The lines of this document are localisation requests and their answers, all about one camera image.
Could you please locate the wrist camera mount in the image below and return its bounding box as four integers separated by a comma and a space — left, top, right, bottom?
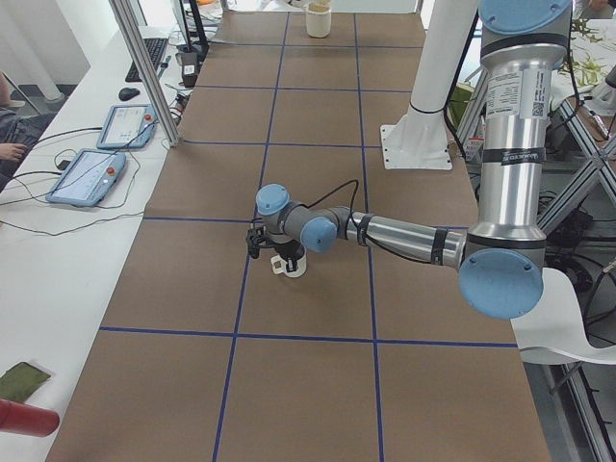
245, 218, 272, 259

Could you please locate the blue teach pendant near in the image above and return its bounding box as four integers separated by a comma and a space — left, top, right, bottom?
45, 149, 126, 207

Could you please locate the white camera pillar with base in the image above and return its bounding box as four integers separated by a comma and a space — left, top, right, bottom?
380, 0, 479, 170

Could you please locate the red cylinder bottle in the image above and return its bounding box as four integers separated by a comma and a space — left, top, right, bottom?
1, 398, 60, 437

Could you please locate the white chair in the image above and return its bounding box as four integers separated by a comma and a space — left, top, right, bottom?
511, 268, 615, 366

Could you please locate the black keyboard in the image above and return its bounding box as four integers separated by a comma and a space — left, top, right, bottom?
124, 37, 170, 83

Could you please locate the black computer mouse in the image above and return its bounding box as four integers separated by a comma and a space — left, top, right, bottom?
117, 87, 141, 102

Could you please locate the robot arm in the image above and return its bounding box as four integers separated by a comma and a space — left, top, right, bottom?
246, 1, 573, 319

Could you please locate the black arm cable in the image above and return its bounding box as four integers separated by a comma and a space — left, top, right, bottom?
307, 179, 434, 265

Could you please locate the blue teach pendant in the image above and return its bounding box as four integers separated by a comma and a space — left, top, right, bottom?
45, 149, 126, 207
96, 104, 158, 150

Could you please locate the black power adapter box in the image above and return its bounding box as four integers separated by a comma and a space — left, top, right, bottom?
175, 47, 202, 89

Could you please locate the green cloth pouch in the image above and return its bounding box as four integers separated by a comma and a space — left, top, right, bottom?
1, 362, 51, 403

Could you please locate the potted green plant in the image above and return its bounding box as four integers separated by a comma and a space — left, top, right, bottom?
571, 19, 615, 94

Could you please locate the white ribbed mug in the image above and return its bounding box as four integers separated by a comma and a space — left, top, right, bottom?
270, 246, 307, 278

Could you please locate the aluminium frame post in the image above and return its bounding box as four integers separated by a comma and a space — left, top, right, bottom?
109, 0, 179, 147

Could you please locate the person's hand at desk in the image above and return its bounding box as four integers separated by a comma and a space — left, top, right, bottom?
0, 142, 28, 162

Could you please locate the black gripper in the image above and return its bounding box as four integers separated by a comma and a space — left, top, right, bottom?
274, 240, 305, 273

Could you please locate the blue teach pendant far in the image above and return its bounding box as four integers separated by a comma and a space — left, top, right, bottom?
96, 104, 158, 150

